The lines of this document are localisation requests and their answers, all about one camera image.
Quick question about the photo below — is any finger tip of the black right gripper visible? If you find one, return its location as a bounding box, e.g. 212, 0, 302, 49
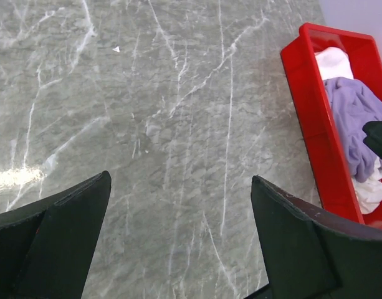
363, 121, 382, 160

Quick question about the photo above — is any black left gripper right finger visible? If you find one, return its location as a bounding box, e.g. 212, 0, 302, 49
251, 176, 382, 298

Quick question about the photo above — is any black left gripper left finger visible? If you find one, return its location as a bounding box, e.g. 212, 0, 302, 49
0, 171, 112, 298

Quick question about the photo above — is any lavender t shirt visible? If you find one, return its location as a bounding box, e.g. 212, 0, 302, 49
323, 77, 382, 183

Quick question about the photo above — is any red plastic bin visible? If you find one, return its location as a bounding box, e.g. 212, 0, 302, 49
280, 23, 382, 225

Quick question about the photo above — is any white t shirt in bin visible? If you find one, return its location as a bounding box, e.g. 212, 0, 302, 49
315, 47, 382, 214

